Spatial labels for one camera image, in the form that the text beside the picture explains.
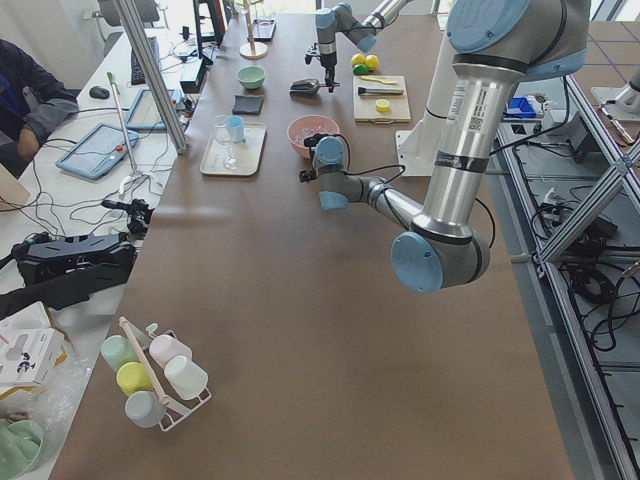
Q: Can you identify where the metal ice scoop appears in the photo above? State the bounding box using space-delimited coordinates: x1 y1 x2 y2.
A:
289 78 340 96

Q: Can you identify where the pile of ice cubes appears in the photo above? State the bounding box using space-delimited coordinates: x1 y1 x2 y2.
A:
289 124 336 151

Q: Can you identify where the light blue cup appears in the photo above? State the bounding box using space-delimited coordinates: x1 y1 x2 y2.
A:
227 115 245 143

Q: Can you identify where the pink cup on rack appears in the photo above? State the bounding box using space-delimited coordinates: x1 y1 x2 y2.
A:
149 334 192 368

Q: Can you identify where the white cup on rack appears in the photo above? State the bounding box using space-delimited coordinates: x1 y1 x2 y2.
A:
164 355 208 400

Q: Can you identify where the green cup on rack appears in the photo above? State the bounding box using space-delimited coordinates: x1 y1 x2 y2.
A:
100 335 138 372

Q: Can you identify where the yellow cup on rack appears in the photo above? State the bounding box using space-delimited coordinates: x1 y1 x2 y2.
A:
116 362 153 397

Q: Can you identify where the pink bowl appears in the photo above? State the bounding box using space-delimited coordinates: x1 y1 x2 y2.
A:
287 115 340 160

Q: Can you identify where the green lime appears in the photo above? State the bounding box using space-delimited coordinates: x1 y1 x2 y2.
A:
352 64 369 76

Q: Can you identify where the yellow lemon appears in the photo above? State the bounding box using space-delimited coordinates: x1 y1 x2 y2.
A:
351 53 366 66
364 54 380 72

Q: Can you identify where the yellow plastic knife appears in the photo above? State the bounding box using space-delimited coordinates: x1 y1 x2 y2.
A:
359 75 397 85

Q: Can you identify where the steel muddler black tip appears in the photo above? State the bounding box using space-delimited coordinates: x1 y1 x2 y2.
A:
357 86 404 96

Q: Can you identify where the bamboo cutting board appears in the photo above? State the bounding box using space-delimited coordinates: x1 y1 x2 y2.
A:
352 75 411 123

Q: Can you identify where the half lemon slice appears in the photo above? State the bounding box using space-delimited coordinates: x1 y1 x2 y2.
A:
375 99 390 112

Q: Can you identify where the green bowl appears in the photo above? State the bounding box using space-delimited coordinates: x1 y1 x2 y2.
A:
236 66 266 90

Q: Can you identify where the dark grey folded cloth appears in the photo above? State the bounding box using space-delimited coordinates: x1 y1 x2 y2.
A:
232 95 264 115

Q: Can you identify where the black tray far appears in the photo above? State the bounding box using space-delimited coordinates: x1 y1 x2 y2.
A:
251 19 276 42

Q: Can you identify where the wooden stand with base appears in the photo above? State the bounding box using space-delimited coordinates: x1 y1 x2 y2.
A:
239 0 268 60

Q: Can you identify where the clear wine glass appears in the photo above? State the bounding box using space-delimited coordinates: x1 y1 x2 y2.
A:
214 115 237 171

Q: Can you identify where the cream serving tray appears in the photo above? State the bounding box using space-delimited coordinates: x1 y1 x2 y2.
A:
199 122 266 177

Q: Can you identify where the black keyboard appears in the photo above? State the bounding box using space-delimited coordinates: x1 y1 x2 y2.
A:
130 36 161 85

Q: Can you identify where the blue parts bin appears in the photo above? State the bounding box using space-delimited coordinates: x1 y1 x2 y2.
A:
505 97 542 119

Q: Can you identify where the blue teach pendant tablet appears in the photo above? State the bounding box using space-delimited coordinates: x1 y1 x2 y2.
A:
55 123 128 181

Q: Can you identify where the black computer mouse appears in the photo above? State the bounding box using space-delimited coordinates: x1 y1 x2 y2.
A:
89 86 110 100

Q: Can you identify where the grey power adapter box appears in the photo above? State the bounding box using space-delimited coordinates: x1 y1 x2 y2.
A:
547 112 599 163

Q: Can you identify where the person in dark jacket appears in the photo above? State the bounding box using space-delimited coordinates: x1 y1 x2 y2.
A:
1 40 79 178

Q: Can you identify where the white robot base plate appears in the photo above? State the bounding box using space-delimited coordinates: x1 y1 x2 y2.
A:
395 126 437 177

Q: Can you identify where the black camera on tripod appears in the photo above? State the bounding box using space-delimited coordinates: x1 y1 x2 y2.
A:
101 199 154 235

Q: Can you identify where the aluminium frame post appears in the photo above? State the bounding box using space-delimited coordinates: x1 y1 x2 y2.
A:
114 0 188 154

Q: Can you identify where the wooden rack handle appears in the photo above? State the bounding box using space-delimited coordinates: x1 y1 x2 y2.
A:
118 317 170 406

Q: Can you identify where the white wire cup rack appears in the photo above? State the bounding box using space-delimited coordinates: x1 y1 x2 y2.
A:
128 320 212 432

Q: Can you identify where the aluminium frame rail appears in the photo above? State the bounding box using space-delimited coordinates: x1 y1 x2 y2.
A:
490 66 639 479

